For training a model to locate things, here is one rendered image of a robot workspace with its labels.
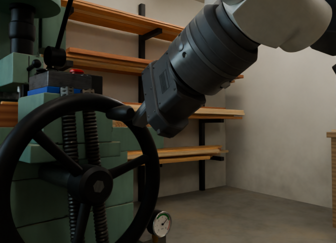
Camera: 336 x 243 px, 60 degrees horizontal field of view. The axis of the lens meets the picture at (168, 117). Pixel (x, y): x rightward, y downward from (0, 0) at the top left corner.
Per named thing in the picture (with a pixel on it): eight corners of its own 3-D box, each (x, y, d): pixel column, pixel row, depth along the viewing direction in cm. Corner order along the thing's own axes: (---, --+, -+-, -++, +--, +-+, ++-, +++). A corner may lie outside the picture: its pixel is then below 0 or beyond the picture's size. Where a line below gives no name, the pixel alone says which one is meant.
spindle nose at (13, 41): (12, 51, 67) (13, 0, 68) (4, 55, 72) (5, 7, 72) (39, 55, 71) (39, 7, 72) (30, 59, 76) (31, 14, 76)
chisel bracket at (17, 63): (12, 89, 65) (12, 51, 65) (-5, 94, 75) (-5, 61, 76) (45, 91, 70) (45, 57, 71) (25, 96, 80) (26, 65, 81)
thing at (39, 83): (46, 92, 51) (47, 61, 51) (25, 97, 59) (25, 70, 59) (111, 97, 60) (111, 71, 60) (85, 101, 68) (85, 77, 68)
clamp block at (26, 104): (40, 145, 49) (40, 91, 49) (14, 142, 58) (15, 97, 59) (114, 141, 59) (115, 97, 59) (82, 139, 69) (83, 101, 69)
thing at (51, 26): (41, 47, 92) (42, 0, 92) (31, 52, 98) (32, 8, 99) (67, 52, 97) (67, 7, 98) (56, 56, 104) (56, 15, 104)
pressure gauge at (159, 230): (153, 248, 69) (153, 214, 70) (143, 244, 72) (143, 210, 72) (172, 241, 74) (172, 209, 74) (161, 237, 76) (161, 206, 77)
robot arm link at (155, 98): (193, 145, 42) (258, 99, 35) (136, 130, 37) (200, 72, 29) (178, 80, 49) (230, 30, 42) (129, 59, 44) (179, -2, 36)
